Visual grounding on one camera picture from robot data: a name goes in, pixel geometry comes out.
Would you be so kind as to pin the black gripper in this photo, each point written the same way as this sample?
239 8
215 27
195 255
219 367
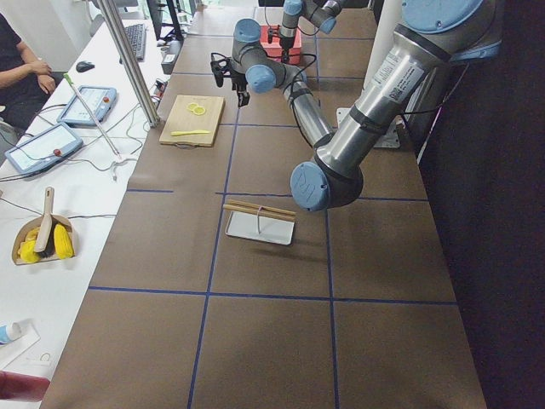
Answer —
285 43
239 82

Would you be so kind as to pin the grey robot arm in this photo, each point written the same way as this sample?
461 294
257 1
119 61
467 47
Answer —
427 35
321 17

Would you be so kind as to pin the pink plastic bin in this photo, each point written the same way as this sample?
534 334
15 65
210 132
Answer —
274 50

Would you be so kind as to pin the yellow plastic knife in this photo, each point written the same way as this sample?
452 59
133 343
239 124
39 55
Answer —
189 132

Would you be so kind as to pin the bamboo cutting board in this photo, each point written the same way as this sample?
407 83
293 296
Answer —
180 118

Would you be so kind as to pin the wooden dowel right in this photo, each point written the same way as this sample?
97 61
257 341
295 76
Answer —
255 206

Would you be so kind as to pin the black keyboard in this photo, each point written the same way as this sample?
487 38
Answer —
136 34

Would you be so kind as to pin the white rectangular tray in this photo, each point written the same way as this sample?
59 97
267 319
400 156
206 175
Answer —
260 228

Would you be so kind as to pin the black computer mouse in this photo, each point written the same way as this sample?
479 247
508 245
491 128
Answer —
84 66

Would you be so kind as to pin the long metal rod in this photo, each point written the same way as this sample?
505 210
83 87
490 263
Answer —
93 117

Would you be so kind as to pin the teach pendant near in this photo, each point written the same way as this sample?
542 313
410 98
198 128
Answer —
44 150

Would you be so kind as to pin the seated person black shirt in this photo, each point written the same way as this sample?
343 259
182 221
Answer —
27 82

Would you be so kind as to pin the wooden hand brush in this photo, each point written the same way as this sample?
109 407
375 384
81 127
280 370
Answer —
42 242

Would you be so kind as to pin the wooden dustpan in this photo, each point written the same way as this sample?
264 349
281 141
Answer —
20 237

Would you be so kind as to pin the yellow cloth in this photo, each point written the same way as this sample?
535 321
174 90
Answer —
60 244

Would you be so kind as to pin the white blue tube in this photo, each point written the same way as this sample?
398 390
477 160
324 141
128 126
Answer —
9 333

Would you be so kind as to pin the white support post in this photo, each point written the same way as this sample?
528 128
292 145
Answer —
389 15

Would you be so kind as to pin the aluminium frame post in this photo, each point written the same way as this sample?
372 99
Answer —
130 63

